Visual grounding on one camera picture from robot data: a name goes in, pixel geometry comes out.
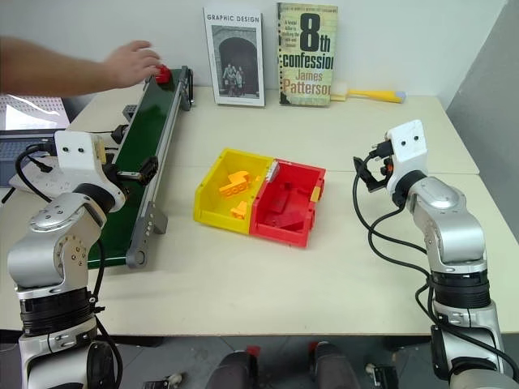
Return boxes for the yellow plastic bin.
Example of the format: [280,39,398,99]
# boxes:
[193,147,275,235]

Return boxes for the Graphic Design book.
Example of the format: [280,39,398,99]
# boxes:
[202,6,267,108]

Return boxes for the grey partition panel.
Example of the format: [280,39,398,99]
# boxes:
[443,0,519,228]

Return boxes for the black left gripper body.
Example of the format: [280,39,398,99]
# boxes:
[101,160,133,200]

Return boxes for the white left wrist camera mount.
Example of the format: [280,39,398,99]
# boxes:
[54,130,107,172]

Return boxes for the green conveyor belt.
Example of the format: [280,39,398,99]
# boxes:
[86,65,196,270]

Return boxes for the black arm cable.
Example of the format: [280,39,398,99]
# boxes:
[351,160,508,380]
[15,143,123,388]

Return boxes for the red plastic bin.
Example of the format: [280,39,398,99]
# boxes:
[248,157,328,249]

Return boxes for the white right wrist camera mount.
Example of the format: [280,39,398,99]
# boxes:
[384,119,430,192]

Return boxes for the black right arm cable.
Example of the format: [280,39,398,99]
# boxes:
[351,160,508,380]

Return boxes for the yellow handled sponge brush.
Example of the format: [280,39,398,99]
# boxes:
[329,80,408,105]

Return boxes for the dark rounded shape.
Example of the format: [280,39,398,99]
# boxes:
[217,345,261,389]
[307,340,361,389]

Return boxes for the person's bare hand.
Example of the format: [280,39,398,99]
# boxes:
[102,40,164,88]

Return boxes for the flat red toy block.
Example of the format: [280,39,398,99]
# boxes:
[265,189,302,216]

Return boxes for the small yellow toy block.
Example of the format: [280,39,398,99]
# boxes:
[229,200,250,220]

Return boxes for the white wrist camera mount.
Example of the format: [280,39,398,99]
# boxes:
[54,130,107,172]
[384,119,430,192]

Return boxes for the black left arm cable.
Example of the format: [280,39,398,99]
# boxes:
[15,143,123,388]

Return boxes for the red wedge toy block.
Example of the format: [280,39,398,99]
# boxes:
[278,214,308,235]

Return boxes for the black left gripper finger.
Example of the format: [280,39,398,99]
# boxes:
[117,155,160,187]

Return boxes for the open laptop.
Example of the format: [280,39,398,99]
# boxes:
[0,93,71,188]

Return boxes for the white power strip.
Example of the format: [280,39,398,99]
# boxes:
[8,156,80,200]

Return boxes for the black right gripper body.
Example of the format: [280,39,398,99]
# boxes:
[367,139,395,193]

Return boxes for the orange toy pieces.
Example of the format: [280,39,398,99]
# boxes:
[216,169,253,200]

